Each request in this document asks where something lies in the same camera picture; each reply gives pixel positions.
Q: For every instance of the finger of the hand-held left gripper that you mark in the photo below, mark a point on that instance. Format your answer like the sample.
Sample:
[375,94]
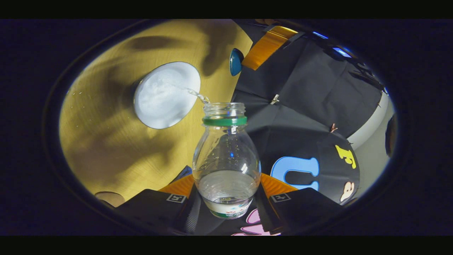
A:
[265,47]

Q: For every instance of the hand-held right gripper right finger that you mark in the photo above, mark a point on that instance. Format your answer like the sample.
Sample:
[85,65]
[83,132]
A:
[304,207]

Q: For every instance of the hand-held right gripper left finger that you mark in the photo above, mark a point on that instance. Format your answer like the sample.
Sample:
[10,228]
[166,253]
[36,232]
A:
[148,207]

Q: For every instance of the round brown coaster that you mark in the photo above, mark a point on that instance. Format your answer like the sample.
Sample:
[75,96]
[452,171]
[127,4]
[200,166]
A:
[111,198]

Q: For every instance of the clear plastic water bottle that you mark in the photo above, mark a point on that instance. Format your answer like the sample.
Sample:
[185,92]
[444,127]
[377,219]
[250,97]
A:
[226,159]

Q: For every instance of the white teacup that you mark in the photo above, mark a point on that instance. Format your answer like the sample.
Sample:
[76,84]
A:
[164,95]

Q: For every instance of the silver metal clip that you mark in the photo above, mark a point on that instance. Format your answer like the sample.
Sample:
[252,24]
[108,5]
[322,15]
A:
[275,99]

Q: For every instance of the black backdrop cloth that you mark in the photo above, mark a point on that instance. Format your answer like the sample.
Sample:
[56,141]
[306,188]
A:
[308,95]

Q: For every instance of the copper metal clip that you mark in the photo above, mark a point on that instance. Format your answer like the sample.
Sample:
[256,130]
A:
[333,128]

